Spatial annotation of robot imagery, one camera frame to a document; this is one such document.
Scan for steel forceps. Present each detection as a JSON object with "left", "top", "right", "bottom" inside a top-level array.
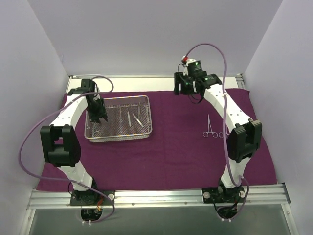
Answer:
[
  {"left": 202, "top": 114, "right": 219, "bottom": 138},
  {"left": 91, "top": 122, "right": 102, "bottom": 138},
  {"left": 218, "top": 128, "right": 230, "bottom": 138}
]

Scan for metal mesh instrument tray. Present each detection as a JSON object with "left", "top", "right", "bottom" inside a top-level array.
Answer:
[{"left": 84, "top": 95, "right": 153, "bottom": 143}]

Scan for steel tweezers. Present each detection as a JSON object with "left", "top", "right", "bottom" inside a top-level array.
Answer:
[{"left": 132, "top": 114, "right": 144, "bottom": 128}]

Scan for purple cloth wrap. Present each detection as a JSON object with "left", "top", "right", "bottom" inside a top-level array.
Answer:
[{"left": 36, "top": 89, "right": 278, "bottom": 191}]

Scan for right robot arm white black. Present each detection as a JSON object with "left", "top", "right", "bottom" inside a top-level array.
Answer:
[{"left": 174, "top": 57, "right": 262, "bottom": 202}]

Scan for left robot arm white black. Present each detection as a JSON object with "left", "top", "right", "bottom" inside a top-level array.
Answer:
[{"left": 40, "top": 79, "right": 108, "bottom": 205}]

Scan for steel scalpel handle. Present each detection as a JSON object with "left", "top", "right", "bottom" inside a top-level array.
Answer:
[{"left": 127, "top": 109, "right": 132, "bottom": 127}]

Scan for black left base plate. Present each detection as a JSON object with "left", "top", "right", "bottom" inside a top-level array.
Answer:
[{"left": 69, "top": 189, "right": 115, "bottom": 206}]

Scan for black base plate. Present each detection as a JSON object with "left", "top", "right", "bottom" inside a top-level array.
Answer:
[
  {"left": 201, "top": 187, "right": 246, "bottom": 204},
  {"left": 69, "top": 189, "right": 115, "bottom": 206}
]

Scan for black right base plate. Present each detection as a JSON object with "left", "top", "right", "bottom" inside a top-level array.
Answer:
[{"left": 201, "top": 187, "right": 246, "bottom": 204}]

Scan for aluminium front rail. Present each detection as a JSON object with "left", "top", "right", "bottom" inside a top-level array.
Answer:
[{"left": 27, "top": 184, "right": 291, "bottom": 210}]

